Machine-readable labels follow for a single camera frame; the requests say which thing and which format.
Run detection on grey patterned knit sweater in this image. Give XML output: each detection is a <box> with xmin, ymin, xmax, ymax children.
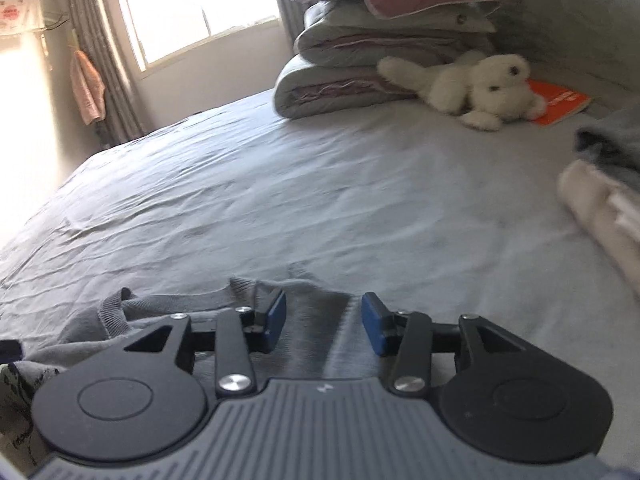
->
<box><xmin>0</xmin><ymin>261</ymin><xmax>396</xmax><ymax>470</ymax></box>

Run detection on beige folded clothes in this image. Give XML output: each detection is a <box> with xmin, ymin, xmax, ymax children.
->
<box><xmin>558</xmin><ymin>160</ymin><xmax>639</xmax><ymax>295</ymax></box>

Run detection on grey bed sheet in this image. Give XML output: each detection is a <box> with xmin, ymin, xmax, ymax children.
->
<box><xmin>1</xmin><ymin>93</ymin><xmax>639</xmax><ymax>467</ymax></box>

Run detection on grey curtain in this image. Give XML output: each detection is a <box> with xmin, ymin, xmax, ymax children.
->
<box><xmin>67</xmin><ymin>0</ymin><xmax>149</xmax><ymax>148</ymax></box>
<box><xmin>277</xmin><ymin>0</ymin><xmax>307</xmax><ymax>55</ymax></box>

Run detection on white plush dog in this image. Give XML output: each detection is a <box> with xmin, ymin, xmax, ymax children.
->
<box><xmin>378</xmin><ymin>51</ymin><xmax>547</xmax><ymax>131</ymax></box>

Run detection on pink hanging towel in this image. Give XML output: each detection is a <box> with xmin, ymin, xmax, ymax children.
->
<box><xmin>70</xmin><ymin>50</ymin><xmax>106</xmax><ymax>126</ymax></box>

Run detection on orange book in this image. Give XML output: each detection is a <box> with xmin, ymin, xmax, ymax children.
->
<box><xmin>528</xmin><ymin>79</ymin><xmax>592</xmax><ymax>126</ymax></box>

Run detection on folded grey quilt stack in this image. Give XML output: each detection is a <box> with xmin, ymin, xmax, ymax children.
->
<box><xmin>273</xmin><ymin>0</ymin><xmax>496</xmax><ymax>119</ymax></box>

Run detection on dark grey folded garment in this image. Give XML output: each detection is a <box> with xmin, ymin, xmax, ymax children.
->
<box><xmin>575</xmin><ymin>101</ymin><xmax>640</xmax><ymax>192</ymax></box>

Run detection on grey right curtain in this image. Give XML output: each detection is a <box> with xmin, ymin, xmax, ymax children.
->
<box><xmin>277</xmin><ymin>0</ymin><xmax>307</xmax><ymax>55</ymax></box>

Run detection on grey quilted headboard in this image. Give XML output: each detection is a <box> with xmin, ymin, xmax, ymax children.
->
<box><xmin>490</xmin><ymin>0</ymin><xmax>639</xmax><ymax>107</ymax></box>

